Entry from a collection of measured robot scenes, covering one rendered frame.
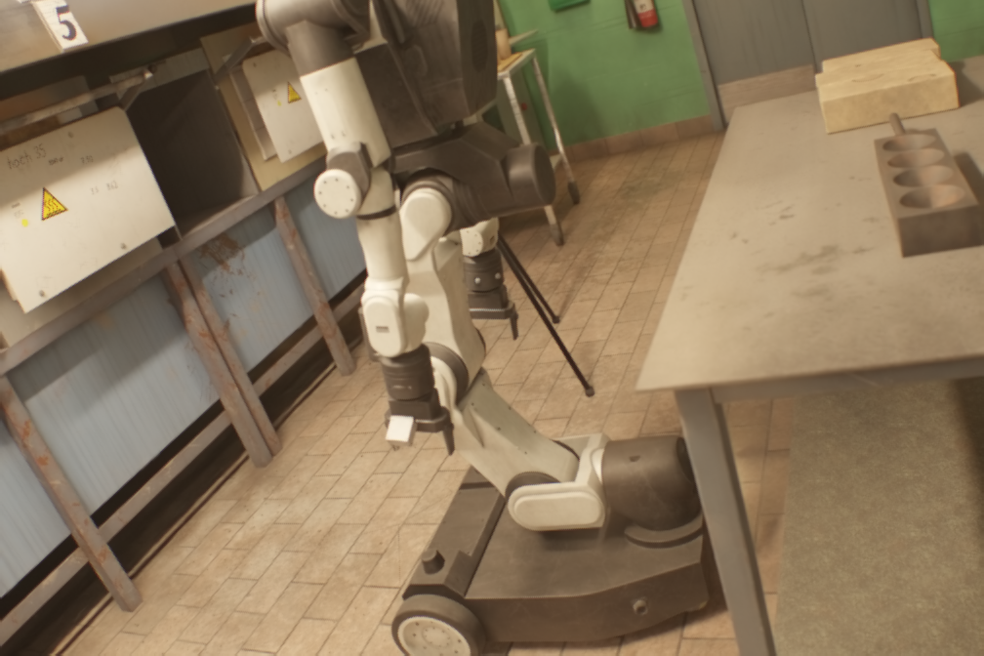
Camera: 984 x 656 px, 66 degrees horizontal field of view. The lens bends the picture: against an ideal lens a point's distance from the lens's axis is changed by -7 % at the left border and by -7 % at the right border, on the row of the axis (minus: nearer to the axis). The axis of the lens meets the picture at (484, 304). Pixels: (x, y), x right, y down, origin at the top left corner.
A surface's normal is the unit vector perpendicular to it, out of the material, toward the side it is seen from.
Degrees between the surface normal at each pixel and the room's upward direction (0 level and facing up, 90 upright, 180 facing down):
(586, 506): 90
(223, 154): 90
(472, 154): 90
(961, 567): 0
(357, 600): 0
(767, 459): 0
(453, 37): 90
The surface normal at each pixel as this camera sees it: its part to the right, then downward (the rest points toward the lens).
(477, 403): 0.62, -0.58
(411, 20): -0.30, 0.44
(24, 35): 0.81, -0.29
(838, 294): -0.32, -0.88
